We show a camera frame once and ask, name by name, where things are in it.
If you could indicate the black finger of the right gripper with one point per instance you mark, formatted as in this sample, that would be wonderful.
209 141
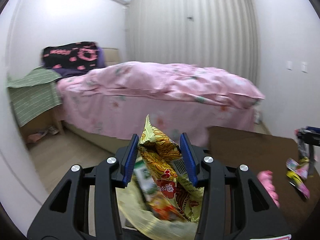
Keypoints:
309 137

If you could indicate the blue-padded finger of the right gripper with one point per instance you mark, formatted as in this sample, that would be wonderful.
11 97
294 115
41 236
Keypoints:
313 129

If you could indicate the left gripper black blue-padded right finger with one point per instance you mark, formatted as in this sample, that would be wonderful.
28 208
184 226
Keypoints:
235 204

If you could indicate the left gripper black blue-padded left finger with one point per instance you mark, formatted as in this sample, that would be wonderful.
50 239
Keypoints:
83 205

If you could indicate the pink cartoon candy wrapper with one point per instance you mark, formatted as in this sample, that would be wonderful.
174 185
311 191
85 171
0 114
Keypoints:
297 173

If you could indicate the yellow orange snack wrapper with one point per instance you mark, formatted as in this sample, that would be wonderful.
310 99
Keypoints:
165 163

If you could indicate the pink caterpillar toy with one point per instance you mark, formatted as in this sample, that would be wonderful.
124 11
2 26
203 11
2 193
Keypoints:
265 177

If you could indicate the yellow bin liner bag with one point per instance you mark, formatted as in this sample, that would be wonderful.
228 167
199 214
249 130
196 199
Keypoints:
131 205

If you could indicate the brown table cloth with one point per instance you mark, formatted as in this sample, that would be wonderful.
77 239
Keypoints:
261 152

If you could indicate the white plastic bag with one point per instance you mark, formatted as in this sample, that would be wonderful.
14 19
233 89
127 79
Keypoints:
257 117

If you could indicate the green carton box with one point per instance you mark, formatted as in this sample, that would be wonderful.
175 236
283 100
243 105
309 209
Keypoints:
145 180

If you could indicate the pink slippers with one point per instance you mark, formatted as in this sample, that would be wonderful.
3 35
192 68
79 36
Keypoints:
33 138

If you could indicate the wooden bedside table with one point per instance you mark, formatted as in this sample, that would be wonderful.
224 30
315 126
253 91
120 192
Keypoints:
41 123

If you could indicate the pink floral bed sheet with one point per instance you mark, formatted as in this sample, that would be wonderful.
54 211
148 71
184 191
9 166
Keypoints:
110 120

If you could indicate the green checked cloth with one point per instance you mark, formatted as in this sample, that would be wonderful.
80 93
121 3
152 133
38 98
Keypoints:
33 94

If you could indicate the pink floral duvet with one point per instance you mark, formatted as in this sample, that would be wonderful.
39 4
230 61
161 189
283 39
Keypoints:
174 82

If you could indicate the purple pillow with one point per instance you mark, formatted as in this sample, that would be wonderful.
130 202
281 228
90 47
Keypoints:
80 62

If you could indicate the white pleated curtain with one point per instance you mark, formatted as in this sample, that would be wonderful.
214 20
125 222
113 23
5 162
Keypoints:
205 33

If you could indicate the black pink kitty blanket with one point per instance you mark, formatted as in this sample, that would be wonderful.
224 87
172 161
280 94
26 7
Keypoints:
51 54

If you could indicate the beige bed headboard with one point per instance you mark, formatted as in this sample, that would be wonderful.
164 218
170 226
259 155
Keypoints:
111 56

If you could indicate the white wall socket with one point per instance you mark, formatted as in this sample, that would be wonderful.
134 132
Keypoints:
304 67

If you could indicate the white wall switch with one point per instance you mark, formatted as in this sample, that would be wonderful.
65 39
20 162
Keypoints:
289 65

